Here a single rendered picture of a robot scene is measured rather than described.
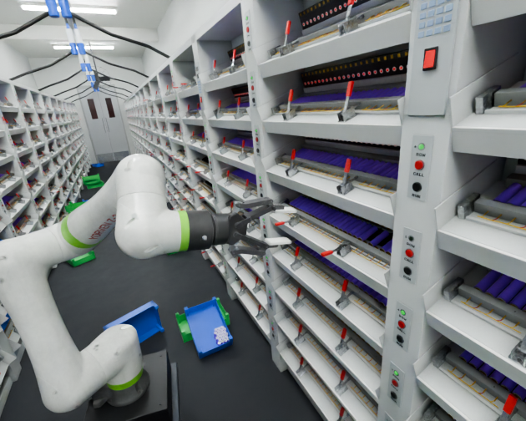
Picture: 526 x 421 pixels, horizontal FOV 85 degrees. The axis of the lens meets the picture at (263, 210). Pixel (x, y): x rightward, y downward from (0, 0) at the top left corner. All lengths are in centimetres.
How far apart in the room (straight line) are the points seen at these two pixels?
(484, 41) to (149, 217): 65
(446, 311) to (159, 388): 98
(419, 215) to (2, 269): 97
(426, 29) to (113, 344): 114
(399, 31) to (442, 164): 26
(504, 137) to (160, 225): 60
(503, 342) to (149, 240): 67
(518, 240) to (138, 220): 66
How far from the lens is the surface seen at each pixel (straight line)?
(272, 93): 115
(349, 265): 85
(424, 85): 61
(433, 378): 85
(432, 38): 61
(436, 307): 74
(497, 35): 67
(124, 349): 114
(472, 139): 58
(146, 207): 63
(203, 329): 194
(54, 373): 108
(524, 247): 61
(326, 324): 118
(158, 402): 126
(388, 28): 69
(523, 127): 55
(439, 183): 61
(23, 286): 99
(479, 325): 72
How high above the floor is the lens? 132
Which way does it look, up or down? 20 degrees down
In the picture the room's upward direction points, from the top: 5 degrees counter-clockwise
